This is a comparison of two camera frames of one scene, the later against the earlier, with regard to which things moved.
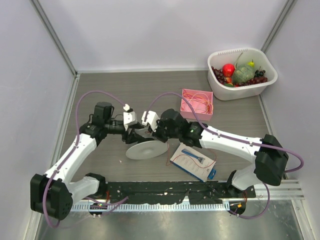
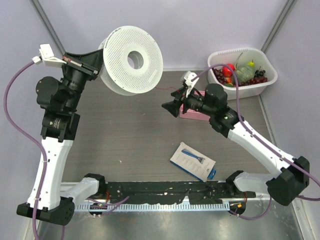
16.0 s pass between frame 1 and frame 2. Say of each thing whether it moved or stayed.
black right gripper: moved
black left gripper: moved
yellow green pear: stayed
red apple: stayed
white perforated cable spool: moved
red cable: moved
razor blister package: stayed
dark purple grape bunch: stayed
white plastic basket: stayed
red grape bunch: stayed
